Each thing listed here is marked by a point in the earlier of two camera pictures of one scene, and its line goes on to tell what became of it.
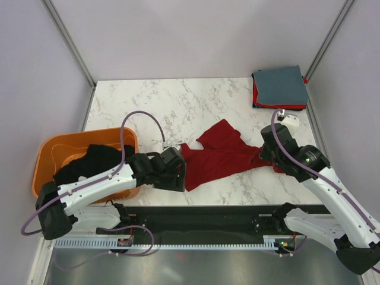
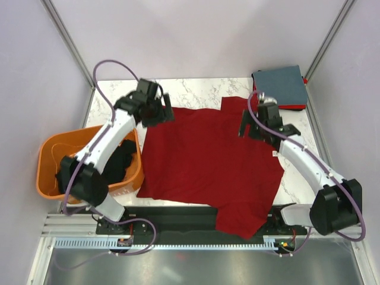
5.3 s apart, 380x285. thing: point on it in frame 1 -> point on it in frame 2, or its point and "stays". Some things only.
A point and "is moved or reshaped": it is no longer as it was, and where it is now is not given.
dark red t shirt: [218, 155] is moved or reshaped
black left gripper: [177, 183] -> [165, 114]
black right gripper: [263, 153] -> [247, 118]
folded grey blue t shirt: [283, 85] stays
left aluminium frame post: [68, 40] stays
